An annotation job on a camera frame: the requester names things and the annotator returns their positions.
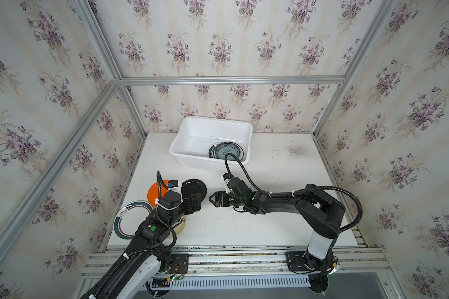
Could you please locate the teal blue floral plate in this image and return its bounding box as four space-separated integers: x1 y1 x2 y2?
213 142 244 160

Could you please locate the yellowish cream plate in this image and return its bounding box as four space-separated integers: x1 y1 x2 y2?
172 216 187 234

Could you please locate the white plate black rim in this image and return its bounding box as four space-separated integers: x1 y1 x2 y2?
208 143 219 159

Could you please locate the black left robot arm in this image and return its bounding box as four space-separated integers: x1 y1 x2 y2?
81 191 206 299

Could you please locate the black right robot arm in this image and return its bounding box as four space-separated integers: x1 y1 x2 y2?
208 177 345 274

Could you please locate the white plastic bin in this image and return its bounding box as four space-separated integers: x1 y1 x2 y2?
169 117 253 172

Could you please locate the orange plate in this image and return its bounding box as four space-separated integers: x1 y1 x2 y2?
147 182 168 208

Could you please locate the white green rim plate left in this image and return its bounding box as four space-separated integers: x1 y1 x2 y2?
113 201 154 240

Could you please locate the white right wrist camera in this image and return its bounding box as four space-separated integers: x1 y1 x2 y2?
221 173 233 194

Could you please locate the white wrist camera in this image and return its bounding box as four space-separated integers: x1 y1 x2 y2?
167 179 182 194
221 173 233 194

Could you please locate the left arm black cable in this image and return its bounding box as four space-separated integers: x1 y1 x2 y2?
89 171 178 299

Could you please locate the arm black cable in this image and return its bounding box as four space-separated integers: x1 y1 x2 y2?
224 152 364 234
89 171 178 299

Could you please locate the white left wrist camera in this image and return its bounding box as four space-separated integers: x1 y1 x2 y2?
167 179 182 194

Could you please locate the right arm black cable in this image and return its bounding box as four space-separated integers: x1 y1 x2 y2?
224 152 364 234

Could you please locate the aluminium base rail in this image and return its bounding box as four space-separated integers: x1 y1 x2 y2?
74 244 394 299

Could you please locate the aluminium frame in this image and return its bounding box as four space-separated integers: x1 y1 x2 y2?
0 1 396 265

